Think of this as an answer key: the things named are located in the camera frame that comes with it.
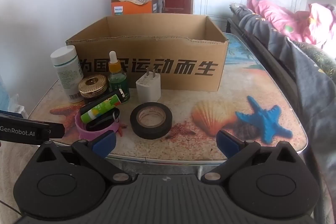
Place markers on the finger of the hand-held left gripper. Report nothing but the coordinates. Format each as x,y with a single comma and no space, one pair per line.
55,131

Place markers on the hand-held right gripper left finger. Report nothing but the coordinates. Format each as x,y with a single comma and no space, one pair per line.
105,144

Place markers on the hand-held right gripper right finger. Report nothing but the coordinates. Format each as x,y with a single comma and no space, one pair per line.
227,144

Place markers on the pink plastic lid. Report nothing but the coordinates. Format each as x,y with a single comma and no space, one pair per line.
84,132

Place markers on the black tape roll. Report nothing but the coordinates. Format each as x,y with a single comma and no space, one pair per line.
136,127

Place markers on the green glue stick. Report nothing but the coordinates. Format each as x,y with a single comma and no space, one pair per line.
99,108

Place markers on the black jar with gold lid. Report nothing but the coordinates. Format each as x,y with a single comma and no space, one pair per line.
93,85

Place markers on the green dropper bottle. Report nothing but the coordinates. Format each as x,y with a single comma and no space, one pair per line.
116,79

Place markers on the white charger plug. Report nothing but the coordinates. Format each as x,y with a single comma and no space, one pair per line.
148,90

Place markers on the brown cardboard box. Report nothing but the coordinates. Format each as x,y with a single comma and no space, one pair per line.
170,56

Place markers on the white pill bottle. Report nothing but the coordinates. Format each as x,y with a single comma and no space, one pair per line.
67,74

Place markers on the dark grey printed blanket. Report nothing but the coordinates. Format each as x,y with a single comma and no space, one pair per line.
309,77

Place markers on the pink blanket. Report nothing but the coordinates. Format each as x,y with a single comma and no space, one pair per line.
275,14

